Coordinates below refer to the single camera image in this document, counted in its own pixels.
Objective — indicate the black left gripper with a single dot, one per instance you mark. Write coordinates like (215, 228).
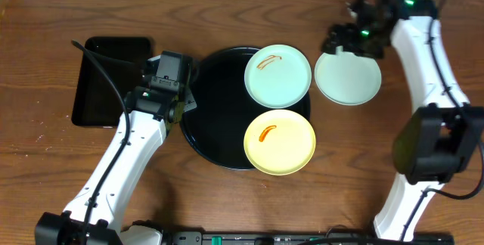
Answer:
(187, 99)

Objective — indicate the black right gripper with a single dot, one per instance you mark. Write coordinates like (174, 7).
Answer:
(341, 38)

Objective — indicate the mint plate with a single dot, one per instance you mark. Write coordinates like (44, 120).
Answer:
(277, 76)
(347, 79)

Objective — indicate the yellow plate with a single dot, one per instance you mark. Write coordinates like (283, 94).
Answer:
(279, 142)

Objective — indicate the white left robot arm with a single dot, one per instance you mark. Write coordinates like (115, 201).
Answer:
(95, 215)

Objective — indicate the black round tray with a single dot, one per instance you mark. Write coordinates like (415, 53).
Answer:
(222, 109)

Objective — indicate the black rectangular water tray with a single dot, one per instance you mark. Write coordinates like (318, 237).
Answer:
(95, 104)

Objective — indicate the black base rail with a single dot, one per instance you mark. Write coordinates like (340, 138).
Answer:
(334, 237)

